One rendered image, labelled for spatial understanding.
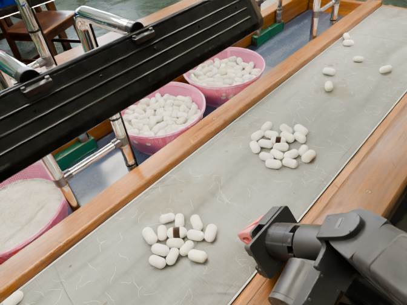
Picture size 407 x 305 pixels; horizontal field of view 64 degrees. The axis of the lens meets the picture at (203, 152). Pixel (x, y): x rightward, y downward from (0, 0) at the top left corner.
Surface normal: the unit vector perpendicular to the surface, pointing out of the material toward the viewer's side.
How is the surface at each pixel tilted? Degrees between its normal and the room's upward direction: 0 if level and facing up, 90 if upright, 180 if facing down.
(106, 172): 0
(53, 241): 0
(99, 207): 0
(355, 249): 49
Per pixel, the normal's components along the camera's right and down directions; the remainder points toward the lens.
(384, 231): -0.68, -0.72
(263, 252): 0.51, -0.15
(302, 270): -0.26, -0.68
